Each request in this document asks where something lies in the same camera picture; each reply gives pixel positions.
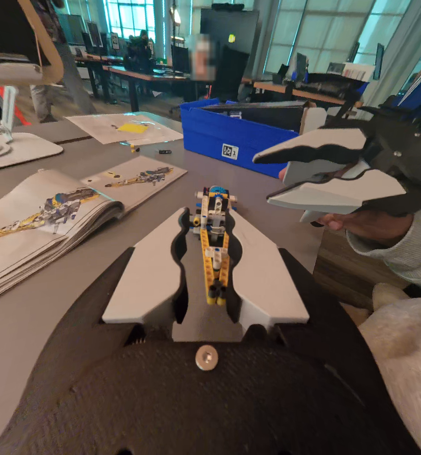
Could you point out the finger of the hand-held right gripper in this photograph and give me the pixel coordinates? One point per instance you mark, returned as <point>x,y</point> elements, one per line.
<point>349,197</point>
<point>324,139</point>

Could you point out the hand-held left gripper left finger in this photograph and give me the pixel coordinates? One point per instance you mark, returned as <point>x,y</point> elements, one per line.
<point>146,277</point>

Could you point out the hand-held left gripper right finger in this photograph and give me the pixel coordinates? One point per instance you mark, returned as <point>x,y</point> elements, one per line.
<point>267,284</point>

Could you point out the yellow and white lego model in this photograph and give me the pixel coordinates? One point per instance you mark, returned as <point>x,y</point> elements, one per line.
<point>215,248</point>

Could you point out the person's right forearm grey sleeve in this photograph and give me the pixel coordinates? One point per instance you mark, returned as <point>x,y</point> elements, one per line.
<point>409,256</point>

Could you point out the open lego instruction booklet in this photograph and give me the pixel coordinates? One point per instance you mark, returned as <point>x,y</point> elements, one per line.
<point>36,227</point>

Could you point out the small yellow lego piece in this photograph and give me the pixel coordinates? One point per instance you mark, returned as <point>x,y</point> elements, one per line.
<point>135,148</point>

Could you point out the person's right hand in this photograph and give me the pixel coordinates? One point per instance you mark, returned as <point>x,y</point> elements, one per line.
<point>370,227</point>

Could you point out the black equipment case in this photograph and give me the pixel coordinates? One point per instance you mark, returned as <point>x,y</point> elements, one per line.
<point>331,83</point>

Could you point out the blue plastic bin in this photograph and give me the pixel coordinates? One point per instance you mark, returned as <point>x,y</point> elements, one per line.
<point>231,142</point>

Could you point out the dark computer monitor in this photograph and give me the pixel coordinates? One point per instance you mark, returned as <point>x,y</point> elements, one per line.
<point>378,61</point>

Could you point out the large black screen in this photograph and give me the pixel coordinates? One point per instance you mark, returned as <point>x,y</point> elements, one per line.
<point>228,42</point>

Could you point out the yellow sticker sheet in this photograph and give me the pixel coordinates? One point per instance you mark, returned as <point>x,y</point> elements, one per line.
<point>133,128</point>

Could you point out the person's pale trouser leg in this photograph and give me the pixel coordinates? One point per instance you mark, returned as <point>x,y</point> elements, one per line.
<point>406,355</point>

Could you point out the white paper sheet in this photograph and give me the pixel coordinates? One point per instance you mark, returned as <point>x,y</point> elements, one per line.
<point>100,128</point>

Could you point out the white monitor stand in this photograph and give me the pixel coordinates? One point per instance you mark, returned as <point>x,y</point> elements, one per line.
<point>15,149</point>

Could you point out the long wooden office table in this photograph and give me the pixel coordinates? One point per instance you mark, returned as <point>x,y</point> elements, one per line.
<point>143,75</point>

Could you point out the desktop monitor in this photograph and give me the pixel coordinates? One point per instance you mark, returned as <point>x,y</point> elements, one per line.
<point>7,35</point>

